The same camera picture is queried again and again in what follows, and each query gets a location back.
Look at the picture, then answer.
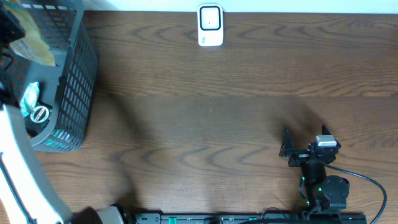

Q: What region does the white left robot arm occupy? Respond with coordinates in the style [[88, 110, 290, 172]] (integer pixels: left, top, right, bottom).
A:
[[1, 104, 73, 224]]

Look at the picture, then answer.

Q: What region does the green white snack packet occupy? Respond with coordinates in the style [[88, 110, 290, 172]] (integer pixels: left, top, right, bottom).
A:
[[19, 82, 40, 117]]

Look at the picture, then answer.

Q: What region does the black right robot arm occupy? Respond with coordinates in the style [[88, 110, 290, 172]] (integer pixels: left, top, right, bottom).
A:
[[279, 125, 349, 220]]

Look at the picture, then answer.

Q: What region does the white barcode scanner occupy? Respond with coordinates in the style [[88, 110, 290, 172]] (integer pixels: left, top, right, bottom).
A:
[[197, 4, 224, 47]]

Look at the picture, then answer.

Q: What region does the dark box round white label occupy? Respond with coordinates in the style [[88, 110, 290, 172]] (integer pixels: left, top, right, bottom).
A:
[[25, 103, 52, 136]]

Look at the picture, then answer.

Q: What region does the yellow white snack bag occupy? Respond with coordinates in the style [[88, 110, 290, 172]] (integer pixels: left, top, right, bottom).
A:
[[3, 1, 56, 67]]

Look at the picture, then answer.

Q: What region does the dark grey plastic basket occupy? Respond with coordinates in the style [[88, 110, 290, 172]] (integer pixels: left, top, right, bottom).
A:
[[1, 0, 98, 152]]

